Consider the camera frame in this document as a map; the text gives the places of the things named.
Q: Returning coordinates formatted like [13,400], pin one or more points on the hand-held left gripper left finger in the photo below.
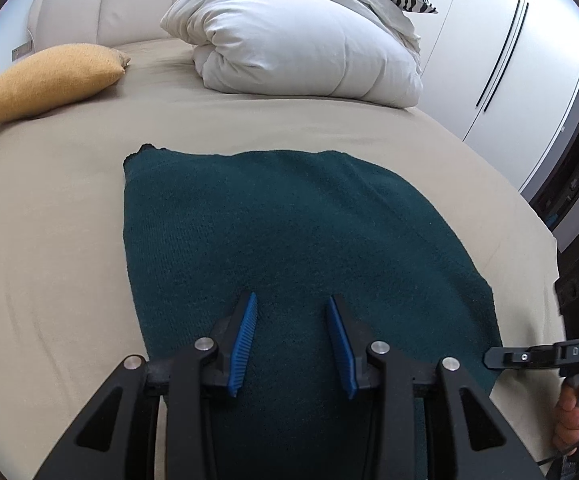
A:
[243,345]

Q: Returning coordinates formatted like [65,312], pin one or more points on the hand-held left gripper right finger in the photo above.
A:
[342,345]

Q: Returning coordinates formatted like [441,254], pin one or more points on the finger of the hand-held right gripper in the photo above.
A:
[519,357]

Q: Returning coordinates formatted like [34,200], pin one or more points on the dark green sweater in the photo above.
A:
[269,220]

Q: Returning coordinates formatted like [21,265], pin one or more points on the beige bed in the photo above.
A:
[44,235]

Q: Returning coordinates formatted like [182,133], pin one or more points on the white wardrobe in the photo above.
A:
[469,60]

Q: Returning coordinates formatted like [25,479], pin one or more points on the white folded duvet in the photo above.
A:
[294,40]

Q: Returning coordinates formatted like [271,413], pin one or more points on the yellow pillow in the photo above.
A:
[44,82]

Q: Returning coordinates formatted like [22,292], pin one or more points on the cream padded headboard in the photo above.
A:
[119,0]

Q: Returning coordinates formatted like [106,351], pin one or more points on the wall switch panel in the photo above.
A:
[22,50]

